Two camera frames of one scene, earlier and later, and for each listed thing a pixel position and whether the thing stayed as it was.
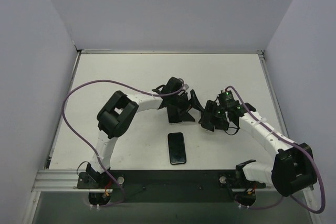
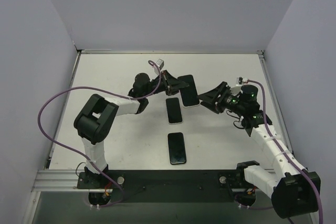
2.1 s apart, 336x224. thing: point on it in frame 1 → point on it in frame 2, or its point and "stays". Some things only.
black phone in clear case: (174, 115) stays
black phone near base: (177, 148) stays
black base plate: (169, 186) stays
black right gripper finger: (207, 120) → (209, 99)
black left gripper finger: (195, 102) → (171, 84)
